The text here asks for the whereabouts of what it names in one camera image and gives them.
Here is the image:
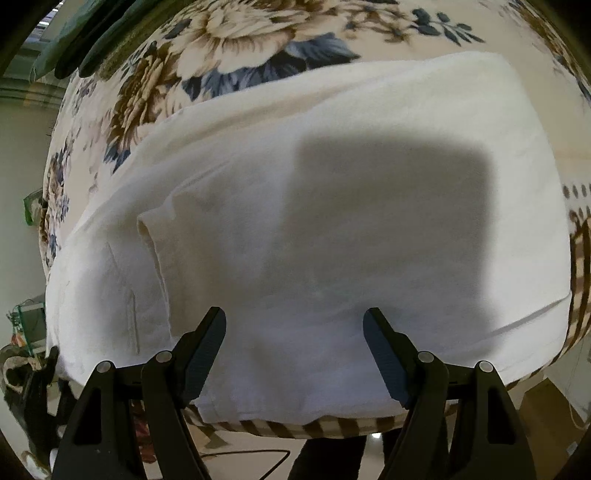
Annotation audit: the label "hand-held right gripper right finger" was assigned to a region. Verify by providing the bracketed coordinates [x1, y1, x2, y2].
[362, 307, 539, 480]

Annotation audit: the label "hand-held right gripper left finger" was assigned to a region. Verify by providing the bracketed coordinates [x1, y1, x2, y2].
[52, 306, 227, 480]

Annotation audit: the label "white pants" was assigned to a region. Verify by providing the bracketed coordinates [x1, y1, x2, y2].
[45, 52, 573, 426]

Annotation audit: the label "person's dark trouser legs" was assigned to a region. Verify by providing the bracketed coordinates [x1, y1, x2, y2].
[287, 427, 407, 480]

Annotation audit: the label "black tripod stand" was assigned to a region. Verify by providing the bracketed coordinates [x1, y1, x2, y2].
[4, 346, 77, 467]

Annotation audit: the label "green framed box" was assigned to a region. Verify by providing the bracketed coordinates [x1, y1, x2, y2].
[7, 300, 49, 356]

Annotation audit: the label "floral printed blanket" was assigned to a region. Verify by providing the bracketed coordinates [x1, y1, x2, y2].
[38, 0, 591, 440]

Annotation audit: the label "green cloth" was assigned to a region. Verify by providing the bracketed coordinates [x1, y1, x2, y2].
[34, 0, 176, 79]

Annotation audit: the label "black cable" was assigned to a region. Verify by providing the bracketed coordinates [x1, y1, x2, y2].
[201, 450, 291, 480]

